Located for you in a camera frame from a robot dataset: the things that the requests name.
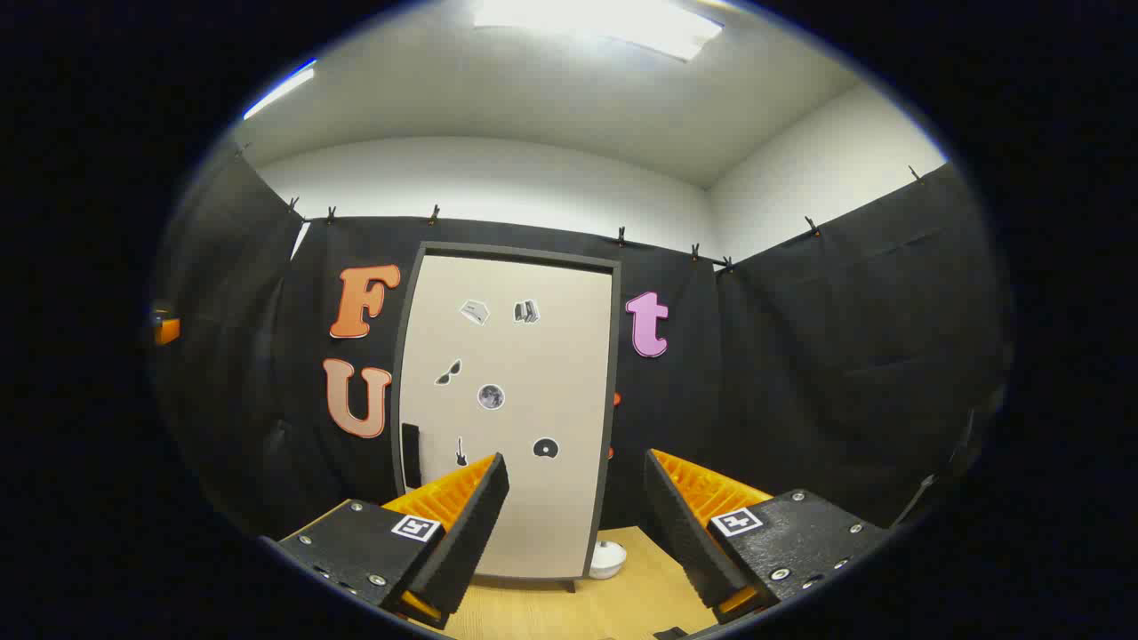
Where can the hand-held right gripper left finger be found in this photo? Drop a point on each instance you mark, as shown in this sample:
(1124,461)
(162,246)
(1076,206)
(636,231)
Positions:
(471,533)

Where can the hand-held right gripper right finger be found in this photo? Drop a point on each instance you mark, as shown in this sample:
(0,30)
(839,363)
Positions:
(685,533)

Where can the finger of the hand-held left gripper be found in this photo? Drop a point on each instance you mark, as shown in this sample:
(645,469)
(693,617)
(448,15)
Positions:
(167,331)

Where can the beige cabinet door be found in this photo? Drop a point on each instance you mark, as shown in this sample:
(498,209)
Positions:
(516,498)

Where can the grey cabinet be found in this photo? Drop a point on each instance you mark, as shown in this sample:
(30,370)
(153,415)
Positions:
(516,256)

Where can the white round object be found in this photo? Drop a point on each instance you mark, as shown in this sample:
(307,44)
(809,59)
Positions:
(608,560)

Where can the black backdrop cloth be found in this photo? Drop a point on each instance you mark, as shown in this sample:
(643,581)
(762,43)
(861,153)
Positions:
(800,356)

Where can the small ceiling light panel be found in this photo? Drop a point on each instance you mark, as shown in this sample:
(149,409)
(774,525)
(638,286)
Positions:
(283,89)

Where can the row of cloth clips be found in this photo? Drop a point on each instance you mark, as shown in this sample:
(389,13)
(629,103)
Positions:
(434,214)

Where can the large ceiling light panel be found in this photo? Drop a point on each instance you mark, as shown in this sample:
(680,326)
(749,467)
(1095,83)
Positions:
(596,27)

